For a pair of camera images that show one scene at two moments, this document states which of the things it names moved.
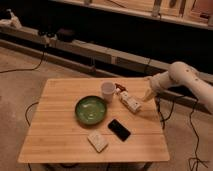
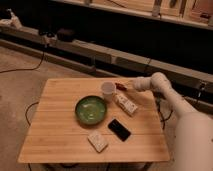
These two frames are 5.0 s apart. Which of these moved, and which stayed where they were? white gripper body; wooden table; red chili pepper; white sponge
Moved: white gripper body
Stayed: white sponge; wooden table; red chili pepper
